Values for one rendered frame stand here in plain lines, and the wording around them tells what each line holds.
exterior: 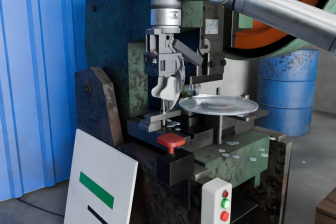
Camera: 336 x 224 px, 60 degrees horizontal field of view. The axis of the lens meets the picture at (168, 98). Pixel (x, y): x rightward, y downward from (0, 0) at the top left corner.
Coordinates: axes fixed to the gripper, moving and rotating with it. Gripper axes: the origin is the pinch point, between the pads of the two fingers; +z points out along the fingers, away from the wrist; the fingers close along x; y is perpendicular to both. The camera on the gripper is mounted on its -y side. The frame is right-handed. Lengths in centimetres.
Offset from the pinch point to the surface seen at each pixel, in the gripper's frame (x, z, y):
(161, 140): -0.5, 9.7, 3.1
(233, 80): -143, 33, -217
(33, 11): -133, -31, -6
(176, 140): 2.6, 9.4, 0.5
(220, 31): -15.5, -19.3, -37.7
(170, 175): 3.1, 18.6, 2.8
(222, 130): -5.7, 15.2, -29.0
